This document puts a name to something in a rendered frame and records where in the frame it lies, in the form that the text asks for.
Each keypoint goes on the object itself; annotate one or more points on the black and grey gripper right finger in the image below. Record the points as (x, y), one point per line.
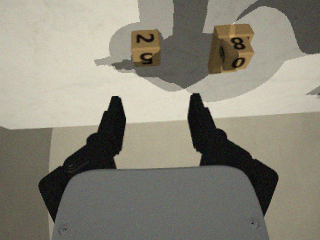
(205, 135)

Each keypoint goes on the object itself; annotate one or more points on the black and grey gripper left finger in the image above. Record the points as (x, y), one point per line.
(100, 148)

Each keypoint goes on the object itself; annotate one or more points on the brown wooden digit cube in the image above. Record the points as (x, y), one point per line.
(145, 48)
(235, 53)

